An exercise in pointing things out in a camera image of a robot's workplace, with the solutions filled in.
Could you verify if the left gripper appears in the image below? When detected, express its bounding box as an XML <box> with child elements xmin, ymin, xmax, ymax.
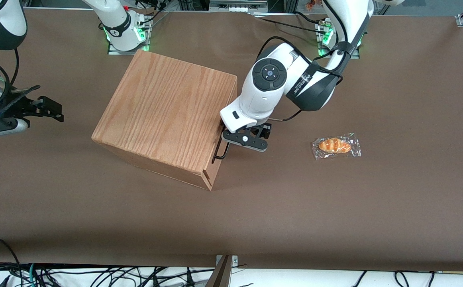
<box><xmin>220</xmin><ymin>122</ymin><xmax>273</xmax><ymax>139</ymax></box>

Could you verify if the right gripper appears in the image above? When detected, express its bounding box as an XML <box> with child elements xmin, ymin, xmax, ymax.
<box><xmin>0</xmin><ymin>73</ymin><xmax>64</xmax><ymax>122</ymax></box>

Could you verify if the black metal drawer handle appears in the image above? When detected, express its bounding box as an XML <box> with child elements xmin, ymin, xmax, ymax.
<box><xmin>212</xmin><ymin>121</ymin><xmax>230</xmax><ymax>164</ymax></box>

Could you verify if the wooden drawer cabinet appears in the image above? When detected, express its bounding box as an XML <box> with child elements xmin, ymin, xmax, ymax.
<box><xmin>91</xmin><ymin>49</ymin><xmax>238</xmax><ymax>192</ymax></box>

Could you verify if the bread roll in plastic wrap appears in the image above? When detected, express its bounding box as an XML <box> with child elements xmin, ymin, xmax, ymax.
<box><xmin>312</xmin><ymin>133</ymin><xmax>362</xmax><ymax>161</ymax></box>

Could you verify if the brown table cover sheet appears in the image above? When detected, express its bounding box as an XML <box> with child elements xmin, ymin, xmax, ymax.
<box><xmin>0</xmin><ymin>8</ymin><xmax>463</xmax><ymax>272</ymax></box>

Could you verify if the grey power strip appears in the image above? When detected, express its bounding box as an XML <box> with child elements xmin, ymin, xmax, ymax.
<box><xmin>209</xmin><ymin>0</ymin><xmax>269</xmax><ymax>12</ymax></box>

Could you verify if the dark brown stand pole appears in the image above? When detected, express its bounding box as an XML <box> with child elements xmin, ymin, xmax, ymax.
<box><xmin>206</xmin><ymin>255</ymin><xmax>233</xmax><ymax>287</ymax></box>

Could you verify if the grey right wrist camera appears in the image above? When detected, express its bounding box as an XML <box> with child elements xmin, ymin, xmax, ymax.
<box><xmin>0</xmin><ymin>116</ymin><xmax>29</xmax><ymax>140</ymax></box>

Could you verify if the long black cable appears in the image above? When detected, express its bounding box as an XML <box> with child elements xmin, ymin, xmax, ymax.
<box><xmin>255</xmin><ymin>17</ymin><xmax>320</xmax><ymax>32</ymax></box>

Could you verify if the short black cable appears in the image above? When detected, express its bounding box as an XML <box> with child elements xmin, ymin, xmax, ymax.
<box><xmin>294</xmin><ymin>11</ymin><xmax>330</xmax><ymax>24</ymax></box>

